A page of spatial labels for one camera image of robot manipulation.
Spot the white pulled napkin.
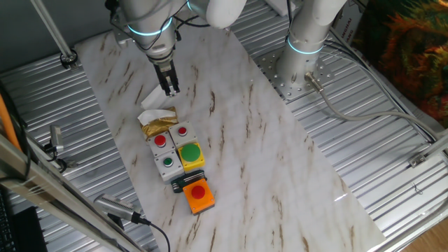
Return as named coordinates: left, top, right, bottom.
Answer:
left=140, top=85, right=167, bottom=110

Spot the metal camera pole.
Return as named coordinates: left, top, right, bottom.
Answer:
left=29, top=0, right=80, bottom=69

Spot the white carton red print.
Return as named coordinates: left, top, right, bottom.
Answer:
left=332, top=0, right=365, bottom=40

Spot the gold tissue pack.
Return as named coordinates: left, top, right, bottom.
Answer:
left=141, top=106, right=179, bottom=141

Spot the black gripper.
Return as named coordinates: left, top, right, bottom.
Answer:
left=153, top=59, right=181, bottom=97

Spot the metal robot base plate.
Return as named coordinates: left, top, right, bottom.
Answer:
left=253, top=45, right=335, bottom=102

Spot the grey box large red button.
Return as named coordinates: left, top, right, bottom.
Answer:
left=146, top=131, right=176, bottom=158

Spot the grey box small red button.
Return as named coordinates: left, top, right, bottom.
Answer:
left=168, top=120, right=199, bottom=148

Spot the orange box red button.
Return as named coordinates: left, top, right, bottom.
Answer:
left=181, top=178, right=216, bottom=215

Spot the yellow box big green button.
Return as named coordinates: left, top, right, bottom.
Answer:
left=177, top=141, right=207, bottom=172

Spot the aluminium frame beam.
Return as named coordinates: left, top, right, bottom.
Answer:
left=0, top=134, right=141, bottom=252

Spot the small silver camera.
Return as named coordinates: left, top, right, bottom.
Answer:
left=48, top=125, right=66, bottom=153

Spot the hex key set black holder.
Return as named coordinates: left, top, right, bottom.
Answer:
left=170, top=169, right=208, bottom=194

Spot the thick grey cable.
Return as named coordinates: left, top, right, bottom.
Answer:
left=303, top=71, right=442, bottom=139

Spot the black camera cable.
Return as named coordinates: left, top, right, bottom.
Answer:
left=134, top=215, right=172, bottom=252

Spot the orange cable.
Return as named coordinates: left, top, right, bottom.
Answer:
left=0, top=94, right=22, bottom=151

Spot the black box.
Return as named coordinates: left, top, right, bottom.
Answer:
left=13, top=206, right=48, bottom=252

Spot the black camera clamp mount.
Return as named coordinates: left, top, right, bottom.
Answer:
left=43, top=143, right=78, bottom=173

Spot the ribbed silver camera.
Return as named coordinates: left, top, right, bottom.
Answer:
left=93, top=194, right=143, bottom=225

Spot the marble pattern sheet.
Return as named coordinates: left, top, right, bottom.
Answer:
left=75, top=20, right=386, bottom=252

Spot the white napkin in pack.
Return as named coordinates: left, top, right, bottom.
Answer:
left=137, top=108, right=176, bottom=126

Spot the metal corner bracket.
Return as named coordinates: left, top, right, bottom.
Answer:
left=407, top=153, right=428, bottom=169

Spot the black keyboard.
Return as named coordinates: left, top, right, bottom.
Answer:
left=0, top=190, right=17, bottom=252

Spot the grey box small green button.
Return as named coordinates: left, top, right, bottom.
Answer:
left=153, top=150, right=186, bottom=182

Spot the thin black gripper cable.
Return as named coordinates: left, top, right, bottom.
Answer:
left=173, top=13, right=211, bottom=29

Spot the colourful furry cloth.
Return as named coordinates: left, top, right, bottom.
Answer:
left=353, top=0, right=448, bottom=129

